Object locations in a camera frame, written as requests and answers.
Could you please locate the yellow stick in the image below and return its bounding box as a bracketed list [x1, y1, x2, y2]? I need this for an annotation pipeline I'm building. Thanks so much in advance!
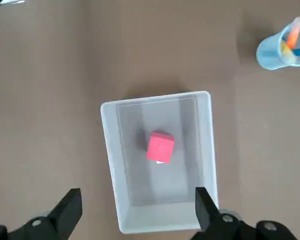
[280, 41, 295, 61]

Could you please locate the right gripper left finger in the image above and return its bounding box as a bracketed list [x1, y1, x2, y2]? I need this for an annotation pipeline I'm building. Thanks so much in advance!
[0, 188, 83, 240]

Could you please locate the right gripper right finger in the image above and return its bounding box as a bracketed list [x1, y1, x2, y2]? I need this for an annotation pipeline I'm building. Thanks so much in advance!
[189, 186, 300, 240]

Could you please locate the translucent blue plastic cup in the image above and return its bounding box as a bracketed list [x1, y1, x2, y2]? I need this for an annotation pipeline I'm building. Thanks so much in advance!
[255, 16, 300, 71]

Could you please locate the clear plastic box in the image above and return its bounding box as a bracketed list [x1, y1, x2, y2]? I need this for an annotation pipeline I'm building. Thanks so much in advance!
[99, 90, 220, 235]

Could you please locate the red bag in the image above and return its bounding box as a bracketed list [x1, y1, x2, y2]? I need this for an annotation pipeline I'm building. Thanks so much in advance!
[145, 131, 176, 165]

